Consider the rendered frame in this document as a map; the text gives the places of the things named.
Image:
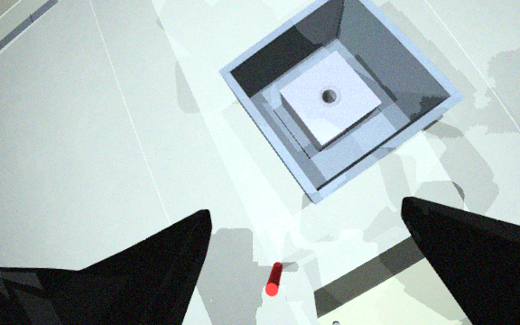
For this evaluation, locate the dark red peg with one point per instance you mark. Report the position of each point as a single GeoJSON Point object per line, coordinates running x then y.
{"type": "Point", "coordinates": [273, 283]}

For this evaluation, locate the light blue open square box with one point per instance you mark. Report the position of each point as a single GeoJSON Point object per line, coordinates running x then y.
{"type": "Point", "coordinates": [412, 90]}

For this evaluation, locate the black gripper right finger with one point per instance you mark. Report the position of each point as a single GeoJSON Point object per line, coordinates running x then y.
{"type": "Point", "coordinates": [477, 258]}

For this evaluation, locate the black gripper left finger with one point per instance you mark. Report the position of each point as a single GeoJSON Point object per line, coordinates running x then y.
{"type": "Point", "coordinates": [149, 283]}

